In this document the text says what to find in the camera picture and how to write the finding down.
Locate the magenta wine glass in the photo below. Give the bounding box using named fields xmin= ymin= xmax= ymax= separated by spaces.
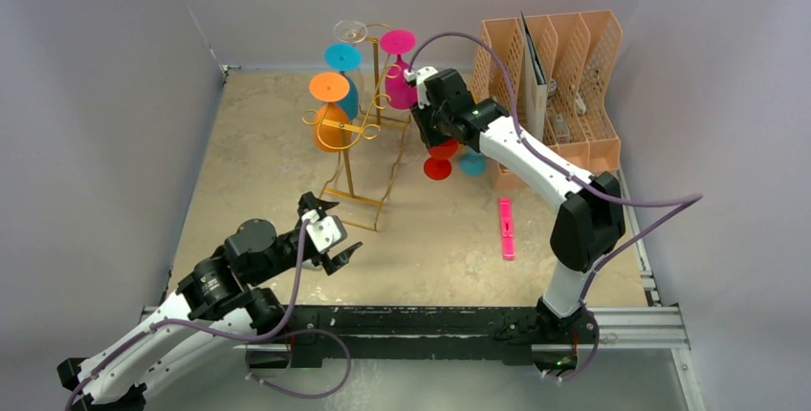
xmin=380 ymin=29 xmax=417 ymax=110

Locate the red wine glass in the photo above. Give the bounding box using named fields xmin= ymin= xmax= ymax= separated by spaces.
xmin=423 ymin=140 xmax=459 ymax=181

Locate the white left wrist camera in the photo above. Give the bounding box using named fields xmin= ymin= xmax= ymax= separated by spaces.
xmin=300 ymin=209 xmax=348 ymax=253

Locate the light blue wine glass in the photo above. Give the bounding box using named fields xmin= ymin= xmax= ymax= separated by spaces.
xmin=458 ymin=149 xmax=487 ymax=177

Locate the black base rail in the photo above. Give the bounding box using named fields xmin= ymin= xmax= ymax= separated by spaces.
xmin=262 ymin=305 xmax=598 ymax=370

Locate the gold wire glass rack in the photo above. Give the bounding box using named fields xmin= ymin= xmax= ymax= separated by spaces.
xmin=302 ymin=22 xmax=411 ymax=232

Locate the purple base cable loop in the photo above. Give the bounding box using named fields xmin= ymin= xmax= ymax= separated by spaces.
xmin=243 ymin=329 xmax=353 ymax=400

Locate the white folder in organizer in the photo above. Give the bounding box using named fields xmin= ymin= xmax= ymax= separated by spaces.
xmin=520 ymin=12 xmax=548 ymax=141

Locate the peach plastic file organizer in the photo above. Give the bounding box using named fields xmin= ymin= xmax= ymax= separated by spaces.
xmin=471 ymin=10 xmax=623 ymax=174

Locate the pink highlighter marker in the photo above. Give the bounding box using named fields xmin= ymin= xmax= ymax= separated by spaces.
xmin=498 ymin=197 xmax=515 ymax=261

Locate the clear wine glass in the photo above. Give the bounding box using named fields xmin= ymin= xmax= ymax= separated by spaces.
xmin=333 ymin=20 xmax=368 ymax=45

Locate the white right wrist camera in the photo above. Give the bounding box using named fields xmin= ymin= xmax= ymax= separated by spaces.
xmin=404 ymin=66 xmax=438 ymax=109

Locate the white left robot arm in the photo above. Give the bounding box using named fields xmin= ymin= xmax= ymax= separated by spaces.
xmin=57 ymin=192 xmax=361 ymax=410

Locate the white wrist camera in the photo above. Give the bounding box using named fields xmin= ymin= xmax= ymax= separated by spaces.
xmin=404 ymin=66 xmax=438 ymax=109
xmin=300 ymin=209 xmax=348 ymax=253

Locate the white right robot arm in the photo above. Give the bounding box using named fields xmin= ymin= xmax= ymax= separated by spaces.
xmin=405 ymin=67 xmax=625 ymax=341

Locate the orange wine glass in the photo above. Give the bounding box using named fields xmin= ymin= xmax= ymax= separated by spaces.
xmin=309 ymin=72 xmax=351 ymax=152

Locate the teal rear wine glass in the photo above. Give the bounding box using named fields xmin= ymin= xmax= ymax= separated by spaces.
xmin=323 ymin=43 xmax=362 ymax=121

